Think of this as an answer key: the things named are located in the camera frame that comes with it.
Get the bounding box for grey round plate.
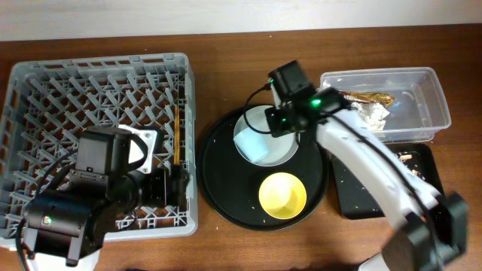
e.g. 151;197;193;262
233;114;300;167

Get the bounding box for blue cup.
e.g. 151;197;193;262
233;128;270;163

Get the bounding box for wooden chopstick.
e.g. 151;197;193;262
175;112;182;166
173;104;180;166

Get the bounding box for yellow bowl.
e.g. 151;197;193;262
258;172;307;220

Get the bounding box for white napkin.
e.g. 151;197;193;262
352;102;389;131

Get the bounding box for gold brown snack wrapper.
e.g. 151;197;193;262
341;91;395;108

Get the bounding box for food scraps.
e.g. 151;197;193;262
395;151;425;180

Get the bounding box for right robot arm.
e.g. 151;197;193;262
267;87;468;270

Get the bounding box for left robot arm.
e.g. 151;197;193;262
15;126;190;270

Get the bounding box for grey dishwasher rack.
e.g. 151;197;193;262
1;53;198;248

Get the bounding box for round black tray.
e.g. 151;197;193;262
197;108;330;231

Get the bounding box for black rectangular tray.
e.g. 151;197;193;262
331;143;445;220

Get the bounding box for clear plastic bin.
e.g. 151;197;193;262
320;67;451;143

